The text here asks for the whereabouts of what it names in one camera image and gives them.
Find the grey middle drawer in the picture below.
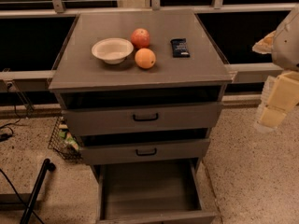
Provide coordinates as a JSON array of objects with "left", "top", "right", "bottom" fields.
[{"left": 79, "top": 139, "right": 210, "bottom": 165}]

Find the dark blue snack bar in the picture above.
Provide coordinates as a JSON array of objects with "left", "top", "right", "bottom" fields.
[{"left": 170, "top": 38, "right": 190, "bottom": 58}]

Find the grey open bottom drawer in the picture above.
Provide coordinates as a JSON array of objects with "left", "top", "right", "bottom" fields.
[{"left": 96, "top": 160, "right": 216, "bottom": 224}]

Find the grey drawer cabinet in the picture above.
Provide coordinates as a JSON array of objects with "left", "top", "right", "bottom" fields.
[{"left": 48, "top": 8, "right": 234, "bottom": 224}]

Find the red apple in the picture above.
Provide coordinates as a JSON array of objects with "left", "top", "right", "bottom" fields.
[{"left": 131, "top": 28, "right": 150, "bottom": 49}]

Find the black wire basket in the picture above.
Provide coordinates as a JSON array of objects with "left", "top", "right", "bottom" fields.
[{"left": 48, "top": 117, "right": 81, "bottom": 161}]

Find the black stand pole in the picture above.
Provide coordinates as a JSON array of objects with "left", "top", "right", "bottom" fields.
[{"left": 20, "top": 159, "right": 56, "bottom": 224}]

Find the grey top drawer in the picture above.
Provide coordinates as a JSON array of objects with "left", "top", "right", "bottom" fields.
[{"left": 63, "top": 102, "right": 222, "bottom": 136}]

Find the black floor cable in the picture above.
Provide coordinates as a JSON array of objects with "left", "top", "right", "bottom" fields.
[{"left": 0, "top": 168, "right": 45, "bottom": 224}]

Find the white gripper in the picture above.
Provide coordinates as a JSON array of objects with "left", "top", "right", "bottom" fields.
[{"left": 252, "top": 7, "right": 299, "bottom": 133}]

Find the white bowl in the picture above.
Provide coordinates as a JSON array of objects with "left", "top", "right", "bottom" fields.
[{"left": 92, "top": 38, "right": 134, "bottom": 64}]

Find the orange fruit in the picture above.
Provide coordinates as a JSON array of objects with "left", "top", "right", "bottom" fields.
[{"left": 135, "top": 49, "right": 156, "bottom": 69}]

